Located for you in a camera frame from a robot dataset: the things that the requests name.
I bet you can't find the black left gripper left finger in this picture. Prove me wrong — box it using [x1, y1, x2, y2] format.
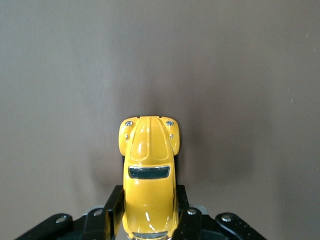
[14, 184, 125, 240]

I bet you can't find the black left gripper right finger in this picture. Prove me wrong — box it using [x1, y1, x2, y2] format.
[172, 184, 268, 240]

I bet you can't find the yellow beetle toy car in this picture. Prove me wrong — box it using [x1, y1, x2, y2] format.
[117, 114, 182, 240]

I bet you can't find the brown table cover sheet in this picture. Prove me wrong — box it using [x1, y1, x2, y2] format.
[0, 0, 320, 240]

